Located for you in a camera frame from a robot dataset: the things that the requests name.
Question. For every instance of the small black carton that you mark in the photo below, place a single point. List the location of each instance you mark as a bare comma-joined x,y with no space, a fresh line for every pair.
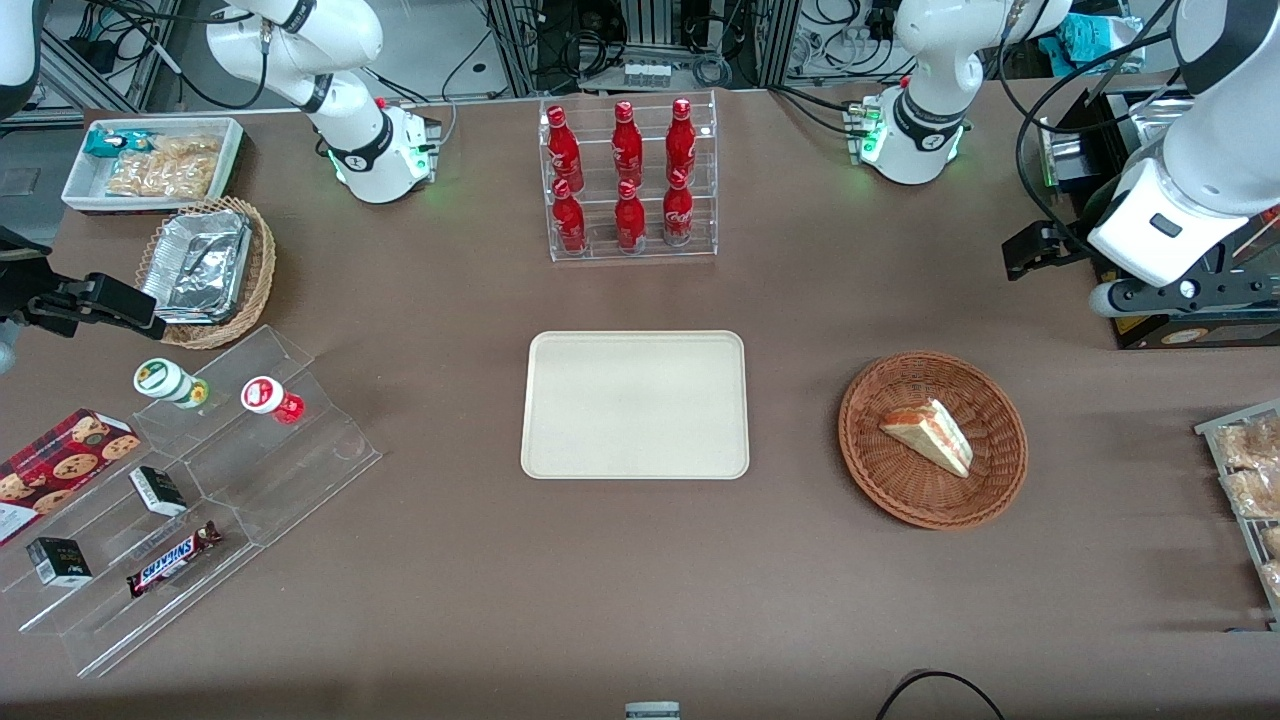
158,491
60,562

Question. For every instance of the green lidded yogurt cup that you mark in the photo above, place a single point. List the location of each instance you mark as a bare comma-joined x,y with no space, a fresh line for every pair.
163,380

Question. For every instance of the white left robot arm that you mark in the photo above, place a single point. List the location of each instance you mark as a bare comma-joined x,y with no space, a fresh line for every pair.
915,130

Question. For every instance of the red cola bottle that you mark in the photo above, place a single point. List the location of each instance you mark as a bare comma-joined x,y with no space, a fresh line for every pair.
681,142
630,218
678,212
569,220
563,150
627,145

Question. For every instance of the wrapped bread bun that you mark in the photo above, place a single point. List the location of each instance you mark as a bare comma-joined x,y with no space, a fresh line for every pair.
1255,492
1272,542
1273,580
1250,442

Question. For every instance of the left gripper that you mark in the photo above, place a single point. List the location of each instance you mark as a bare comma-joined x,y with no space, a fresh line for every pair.
1068,246

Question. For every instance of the small grey device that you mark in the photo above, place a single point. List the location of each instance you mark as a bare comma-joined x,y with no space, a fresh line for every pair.
652,711

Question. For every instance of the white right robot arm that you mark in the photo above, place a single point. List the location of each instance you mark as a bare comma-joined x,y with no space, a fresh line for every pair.
375,160

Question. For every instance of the triangle sandwich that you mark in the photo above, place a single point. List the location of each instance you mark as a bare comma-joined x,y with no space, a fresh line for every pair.
935,435

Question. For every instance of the red plaid cookie box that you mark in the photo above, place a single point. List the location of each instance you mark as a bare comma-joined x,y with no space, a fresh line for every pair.
60,465

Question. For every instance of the teal snack packet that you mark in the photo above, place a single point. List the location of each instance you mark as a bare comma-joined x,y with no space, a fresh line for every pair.
115,142

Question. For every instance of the stack of foil trays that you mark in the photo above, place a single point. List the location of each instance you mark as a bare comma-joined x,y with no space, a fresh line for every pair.
195,265

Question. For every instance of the red lidded yogurt cup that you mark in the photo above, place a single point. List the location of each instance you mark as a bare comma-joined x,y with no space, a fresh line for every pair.
265,396

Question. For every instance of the clear bag of crackers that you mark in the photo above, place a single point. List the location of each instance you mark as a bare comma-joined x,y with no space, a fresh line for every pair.
160,177
185,147

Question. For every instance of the clear acrylic bottle rack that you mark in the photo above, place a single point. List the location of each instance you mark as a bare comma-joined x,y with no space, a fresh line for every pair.
600,245

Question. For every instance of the white rectangular snack bin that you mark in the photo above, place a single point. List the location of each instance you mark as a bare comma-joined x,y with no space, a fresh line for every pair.
85,190

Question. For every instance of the tray of packaged pastries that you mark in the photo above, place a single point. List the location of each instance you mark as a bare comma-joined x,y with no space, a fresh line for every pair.
1215,440

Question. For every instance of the beige rectangular tray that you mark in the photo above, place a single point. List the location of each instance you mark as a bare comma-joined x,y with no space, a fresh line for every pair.
635,405

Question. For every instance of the Snickers chocolate bar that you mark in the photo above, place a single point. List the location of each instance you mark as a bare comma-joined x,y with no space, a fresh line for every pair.
172,560

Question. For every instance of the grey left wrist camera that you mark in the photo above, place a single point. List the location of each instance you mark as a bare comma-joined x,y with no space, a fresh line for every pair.
1190,292

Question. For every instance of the clear acrylic stepped shelf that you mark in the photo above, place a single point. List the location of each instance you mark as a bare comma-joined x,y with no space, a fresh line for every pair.
290,470

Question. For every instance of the aluminium frame rack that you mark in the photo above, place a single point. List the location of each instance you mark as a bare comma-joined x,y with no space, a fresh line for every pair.
515,45

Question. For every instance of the brown round wicker basket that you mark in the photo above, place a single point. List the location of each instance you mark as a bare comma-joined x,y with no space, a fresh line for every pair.
900,480

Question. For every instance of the light wicker basket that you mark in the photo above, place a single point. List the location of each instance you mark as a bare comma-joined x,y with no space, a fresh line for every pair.
258,260

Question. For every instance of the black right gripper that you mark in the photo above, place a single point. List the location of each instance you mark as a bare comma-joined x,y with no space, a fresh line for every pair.
30,298

